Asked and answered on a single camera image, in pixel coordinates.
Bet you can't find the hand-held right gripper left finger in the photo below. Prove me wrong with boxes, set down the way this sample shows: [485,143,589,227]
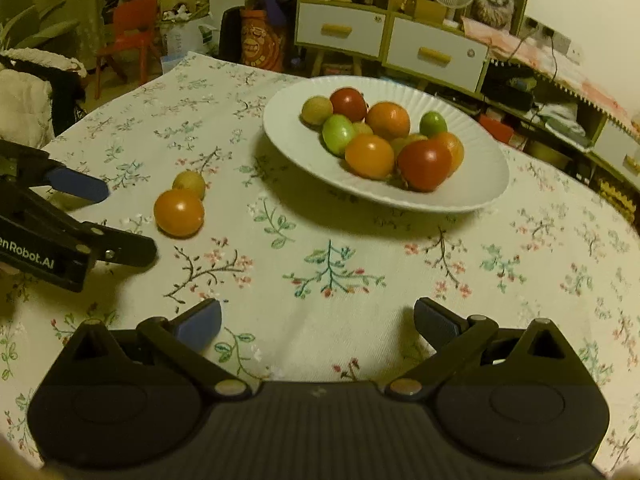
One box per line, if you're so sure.
[50,298,251,402]

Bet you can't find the long wooden sideboard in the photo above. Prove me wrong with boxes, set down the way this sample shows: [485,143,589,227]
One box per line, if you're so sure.
[480,57,640,196]

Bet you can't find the white paper bag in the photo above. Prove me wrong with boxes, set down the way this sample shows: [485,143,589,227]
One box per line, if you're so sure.
[159,5,222,58]

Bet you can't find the green leafy plant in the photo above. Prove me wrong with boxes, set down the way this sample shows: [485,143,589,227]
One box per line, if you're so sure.
[0,0,81,53]

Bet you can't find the red cardboard box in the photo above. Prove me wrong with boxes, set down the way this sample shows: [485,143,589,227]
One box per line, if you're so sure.
[477,114,516,143]

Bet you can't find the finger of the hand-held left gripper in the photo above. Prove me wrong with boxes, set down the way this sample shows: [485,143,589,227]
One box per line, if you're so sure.
[0,180,159,268]
[0,139,109,205]

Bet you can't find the white fleece jacket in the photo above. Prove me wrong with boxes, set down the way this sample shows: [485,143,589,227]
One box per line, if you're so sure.
[0,47,87,150]

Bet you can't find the yellow egg trays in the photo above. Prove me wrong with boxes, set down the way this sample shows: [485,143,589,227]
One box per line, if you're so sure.
[597,177,640,223]

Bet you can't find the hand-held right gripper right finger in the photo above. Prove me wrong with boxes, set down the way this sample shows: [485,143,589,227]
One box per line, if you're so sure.
[382,297,586,402]

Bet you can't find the pile of papers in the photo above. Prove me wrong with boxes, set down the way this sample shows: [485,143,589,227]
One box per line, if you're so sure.
[537,102,593,148]

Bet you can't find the white ribbed plate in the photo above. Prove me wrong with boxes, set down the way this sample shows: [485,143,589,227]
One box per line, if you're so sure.
[262,76,511,213]

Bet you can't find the large red tomato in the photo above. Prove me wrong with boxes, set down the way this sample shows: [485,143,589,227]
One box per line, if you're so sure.
[397,139,453,193]

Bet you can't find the red plastic chair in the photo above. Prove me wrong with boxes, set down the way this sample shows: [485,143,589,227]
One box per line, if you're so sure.
[94,0,161,101]

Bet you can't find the small red tomato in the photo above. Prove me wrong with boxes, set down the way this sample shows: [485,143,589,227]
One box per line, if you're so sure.
[329,87,368,122]

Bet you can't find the orange tomato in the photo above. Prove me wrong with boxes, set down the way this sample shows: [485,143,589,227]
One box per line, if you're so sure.
[153,188,206,239]
[344,133,396,181]

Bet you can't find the pale blue printed box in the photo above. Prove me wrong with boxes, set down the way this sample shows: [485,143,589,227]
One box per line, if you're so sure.
[160,52,187,77]

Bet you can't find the brown cardboard box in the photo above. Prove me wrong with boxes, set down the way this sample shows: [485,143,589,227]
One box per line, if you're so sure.
[402,0,446,25]

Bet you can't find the orange printed bag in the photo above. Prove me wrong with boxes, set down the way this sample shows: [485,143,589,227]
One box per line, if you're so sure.
[239,7,287,72]

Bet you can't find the wall socket plate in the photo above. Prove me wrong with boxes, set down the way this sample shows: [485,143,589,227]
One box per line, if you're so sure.
[522,16,572,53]

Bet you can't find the floral tablecloth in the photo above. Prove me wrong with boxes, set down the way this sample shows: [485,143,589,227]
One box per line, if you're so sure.
[0,50,640,476]

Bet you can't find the large orange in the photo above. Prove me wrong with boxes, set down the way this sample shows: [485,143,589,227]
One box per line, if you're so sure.
[431,131,465,177]

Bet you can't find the black bag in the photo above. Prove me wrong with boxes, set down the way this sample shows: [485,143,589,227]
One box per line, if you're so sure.
[484,67,538,111]

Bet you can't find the black upright object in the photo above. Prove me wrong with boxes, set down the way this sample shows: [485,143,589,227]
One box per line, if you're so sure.
[219,6,246,64]

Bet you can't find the pink floral cloth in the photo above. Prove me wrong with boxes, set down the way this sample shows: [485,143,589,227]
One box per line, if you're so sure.
[461,16,640,131]

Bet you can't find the small orange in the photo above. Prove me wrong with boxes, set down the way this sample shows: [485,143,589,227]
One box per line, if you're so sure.
[365,101,412,142]

